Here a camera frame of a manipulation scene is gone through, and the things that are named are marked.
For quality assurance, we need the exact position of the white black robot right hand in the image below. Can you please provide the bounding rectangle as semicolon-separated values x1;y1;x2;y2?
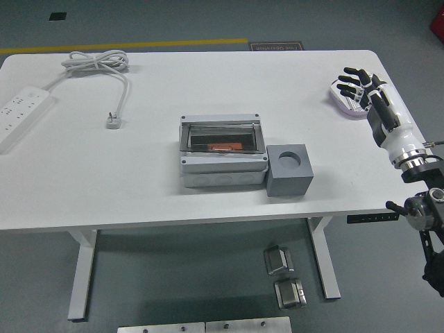
335;66;427;167

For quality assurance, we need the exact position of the orange cylindrical battery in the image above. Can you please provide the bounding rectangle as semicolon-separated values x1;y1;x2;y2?
207;142;243;153

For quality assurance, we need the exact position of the transparent hinged box lid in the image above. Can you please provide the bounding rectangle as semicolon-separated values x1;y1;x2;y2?
180;121;266;157

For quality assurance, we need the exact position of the grey plastic junction box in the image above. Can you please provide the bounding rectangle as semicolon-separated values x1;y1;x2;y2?
178;113;270;189

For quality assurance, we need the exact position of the purple tray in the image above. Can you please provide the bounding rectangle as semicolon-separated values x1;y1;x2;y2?
328;78;374;121

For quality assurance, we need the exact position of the black table control panel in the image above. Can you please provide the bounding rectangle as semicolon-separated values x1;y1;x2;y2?
346;214;400;224

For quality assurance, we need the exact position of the grey block with round hole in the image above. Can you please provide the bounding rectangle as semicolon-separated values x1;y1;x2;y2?
266;142;315;198

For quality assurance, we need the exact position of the red object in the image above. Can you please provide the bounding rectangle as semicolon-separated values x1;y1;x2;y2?
429;6;444;35

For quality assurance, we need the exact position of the white table leg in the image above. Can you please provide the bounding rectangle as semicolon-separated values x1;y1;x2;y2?
67;228;99;322
307;216;342;300

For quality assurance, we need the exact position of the metal foot block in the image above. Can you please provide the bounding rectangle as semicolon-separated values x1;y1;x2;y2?
263;245;295;276
273;277;308;309

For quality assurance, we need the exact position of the white power strip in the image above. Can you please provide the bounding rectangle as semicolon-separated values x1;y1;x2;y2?
0;85;58;155

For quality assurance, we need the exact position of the metal base plate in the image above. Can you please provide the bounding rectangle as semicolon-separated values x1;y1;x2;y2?
117;322;206;333
205;316;292;333

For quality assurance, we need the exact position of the white power cable with plug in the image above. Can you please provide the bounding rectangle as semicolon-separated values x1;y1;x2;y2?
42;49;130;130

